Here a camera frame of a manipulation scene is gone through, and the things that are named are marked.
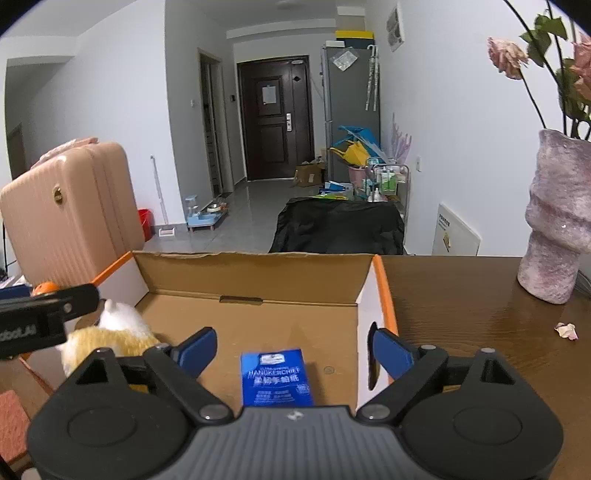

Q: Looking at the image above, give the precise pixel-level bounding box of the dried pink rose bouquet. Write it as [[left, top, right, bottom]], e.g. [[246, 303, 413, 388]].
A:
[[487, 0, 591, 141]]

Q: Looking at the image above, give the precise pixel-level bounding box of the folded white umbrella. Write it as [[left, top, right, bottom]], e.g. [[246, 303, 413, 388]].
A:
[[365, 45, 380, 112]]

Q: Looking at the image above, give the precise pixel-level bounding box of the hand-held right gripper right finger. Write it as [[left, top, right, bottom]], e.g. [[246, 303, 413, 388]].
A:
[[356, 323, 518, 425]]

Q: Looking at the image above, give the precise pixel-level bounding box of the yellow and white plush toy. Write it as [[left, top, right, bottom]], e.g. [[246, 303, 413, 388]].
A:
[[61, 299, 163, 377]]

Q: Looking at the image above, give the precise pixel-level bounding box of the grey refrigerator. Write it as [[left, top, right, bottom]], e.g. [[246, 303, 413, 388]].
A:
[[321, 44, 382, 185]]

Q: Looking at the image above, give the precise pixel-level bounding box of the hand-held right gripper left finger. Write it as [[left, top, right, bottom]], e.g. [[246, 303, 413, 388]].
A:
[[69, 327, 233, 425]]

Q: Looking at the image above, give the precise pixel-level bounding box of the yellow bag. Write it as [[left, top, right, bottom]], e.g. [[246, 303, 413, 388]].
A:
[[329, 141, 370, 168]]

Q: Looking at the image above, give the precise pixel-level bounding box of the clear plastic bag on magnet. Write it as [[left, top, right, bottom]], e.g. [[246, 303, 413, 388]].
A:
[[331, 50, 360, 73]]

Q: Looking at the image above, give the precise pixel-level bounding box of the mottled pink ceramic vase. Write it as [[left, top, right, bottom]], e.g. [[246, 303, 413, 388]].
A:
[[517, 128, 591, 305]]

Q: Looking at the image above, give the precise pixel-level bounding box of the pink ribbed suitcase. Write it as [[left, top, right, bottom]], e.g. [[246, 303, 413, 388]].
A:
[[0, 137, 147, 289]]

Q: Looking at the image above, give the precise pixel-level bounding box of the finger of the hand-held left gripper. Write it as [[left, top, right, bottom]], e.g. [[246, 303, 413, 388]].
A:
[[0, 283, 100, 324]]

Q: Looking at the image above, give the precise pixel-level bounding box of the blue folded plastic frame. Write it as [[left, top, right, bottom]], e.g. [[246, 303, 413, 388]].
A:
[[338, 124, 384, 158]]

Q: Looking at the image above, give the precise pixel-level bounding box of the brown cardboard carton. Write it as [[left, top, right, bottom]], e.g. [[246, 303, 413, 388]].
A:
[[294, 161, 326, 188]]

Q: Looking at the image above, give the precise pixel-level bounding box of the pink layered sponge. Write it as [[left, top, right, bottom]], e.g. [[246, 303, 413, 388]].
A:
[[0, 390, 36, 462]]

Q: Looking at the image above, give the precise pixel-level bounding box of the pink plastic bucket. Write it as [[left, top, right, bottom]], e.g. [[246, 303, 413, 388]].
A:
[[347, 165, 370, 190]]

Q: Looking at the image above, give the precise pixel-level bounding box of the blue pet feeder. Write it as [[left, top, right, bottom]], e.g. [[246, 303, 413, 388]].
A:
[[186, 196, 227, 232]]

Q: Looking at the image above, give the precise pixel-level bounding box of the red cardboard box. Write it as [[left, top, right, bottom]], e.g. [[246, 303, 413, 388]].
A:
[[18, 250, 400, 411]]

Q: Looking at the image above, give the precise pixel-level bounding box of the black cloth covered furniture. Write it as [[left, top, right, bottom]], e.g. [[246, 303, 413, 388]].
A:
[[269, 198, 406, 256]]

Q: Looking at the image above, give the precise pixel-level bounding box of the dark brown entrance door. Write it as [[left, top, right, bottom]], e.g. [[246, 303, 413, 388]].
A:
[[236, 59, 315, 183]]

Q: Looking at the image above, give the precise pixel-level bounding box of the blue soft tissue pack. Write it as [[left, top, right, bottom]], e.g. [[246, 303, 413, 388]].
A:
[[0, 273, 34, 291]]

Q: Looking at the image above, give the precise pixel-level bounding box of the blue handkerchief tissue packet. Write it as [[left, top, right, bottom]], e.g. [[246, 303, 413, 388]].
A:
[[240, 348, 316, 409]]

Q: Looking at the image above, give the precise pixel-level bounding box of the yellow and dark box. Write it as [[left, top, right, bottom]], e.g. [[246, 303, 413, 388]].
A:
[[335, 30, 374, 47]]

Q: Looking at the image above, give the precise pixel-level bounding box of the metal trolley cart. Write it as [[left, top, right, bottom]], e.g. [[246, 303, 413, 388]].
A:
[[367, 162, 411, 217]]

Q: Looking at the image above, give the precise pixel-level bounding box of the white flat mop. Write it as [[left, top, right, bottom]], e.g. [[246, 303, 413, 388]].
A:
[[150, 154, 177, 238]]

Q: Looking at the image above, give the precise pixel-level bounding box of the white flat board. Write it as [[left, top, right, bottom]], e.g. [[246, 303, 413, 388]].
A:
[[433, 202, 482, 257]]

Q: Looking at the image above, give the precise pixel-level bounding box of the purple plastic rack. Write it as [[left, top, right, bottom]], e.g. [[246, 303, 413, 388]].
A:
[[390, 113, 413, 164]]

